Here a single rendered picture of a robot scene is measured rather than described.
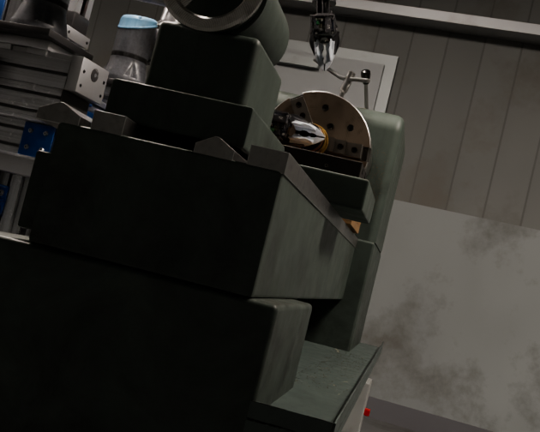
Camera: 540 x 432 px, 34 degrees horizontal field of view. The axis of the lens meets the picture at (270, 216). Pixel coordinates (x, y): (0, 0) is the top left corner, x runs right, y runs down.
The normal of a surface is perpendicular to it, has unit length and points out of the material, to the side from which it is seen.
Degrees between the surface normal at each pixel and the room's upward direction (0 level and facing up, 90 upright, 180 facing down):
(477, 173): 90
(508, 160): 90
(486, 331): 90
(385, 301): 90
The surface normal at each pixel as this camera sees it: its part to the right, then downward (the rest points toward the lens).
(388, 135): -0.15, -0.10
